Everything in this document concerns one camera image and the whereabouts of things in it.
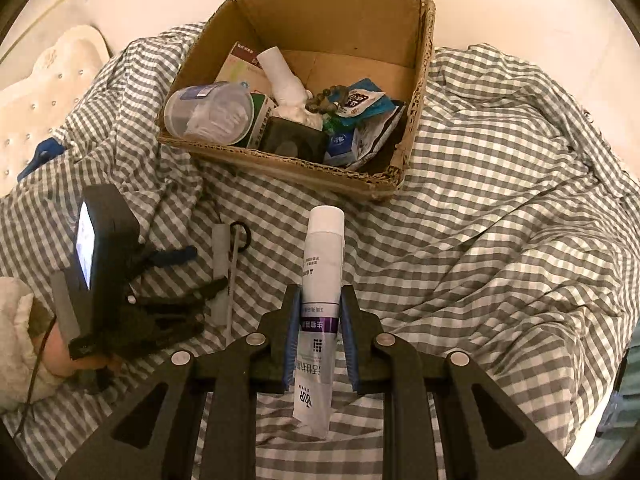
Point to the white bottle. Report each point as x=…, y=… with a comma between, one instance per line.
x=282, y=77

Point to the small white blue sachet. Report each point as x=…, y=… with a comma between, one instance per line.
x=341, y=145

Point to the grey plastic stick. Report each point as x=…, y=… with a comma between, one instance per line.
x=220, y=270

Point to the green white medicine box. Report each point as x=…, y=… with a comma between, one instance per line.
x=262, y=115

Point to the brown cardboard box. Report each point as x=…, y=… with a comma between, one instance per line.
x=300, y=175

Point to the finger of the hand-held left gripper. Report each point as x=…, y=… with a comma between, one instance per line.
x=170, y=315
x=170, y=257

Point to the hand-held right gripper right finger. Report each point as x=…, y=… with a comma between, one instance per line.
x=350, y=340

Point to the white purple toothpaste tube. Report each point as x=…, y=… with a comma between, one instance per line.
x=320, y=280

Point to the blue object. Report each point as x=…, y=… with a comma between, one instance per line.
x=40, y=156

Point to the grey checked blanket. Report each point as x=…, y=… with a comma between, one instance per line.
x=500, y=210

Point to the white plastic wrap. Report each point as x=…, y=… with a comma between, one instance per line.
x=300, y=114

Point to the person's left hand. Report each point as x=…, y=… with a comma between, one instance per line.
x=57, y=357

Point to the clear plastic swab container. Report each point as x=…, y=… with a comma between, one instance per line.
x=210, y=115

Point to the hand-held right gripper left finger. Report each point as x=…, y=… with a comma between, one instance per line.
x=287, y=340

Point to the white padded headboard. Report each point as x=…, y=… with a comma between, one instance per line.
x=50, y=90

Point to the tan small box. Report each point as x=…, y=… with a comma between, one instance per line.
x=240, y=67

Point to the blue blister pack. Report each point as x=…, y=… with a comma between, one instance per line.
x=362, y=100

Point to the black snack packet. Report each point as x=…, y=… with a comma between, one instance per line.
x=382, y=135

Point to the green packet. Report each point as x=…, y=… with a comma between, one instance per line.
x=334, y=122

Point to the black case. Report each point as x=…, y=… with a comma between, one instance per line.
x=292, y=142

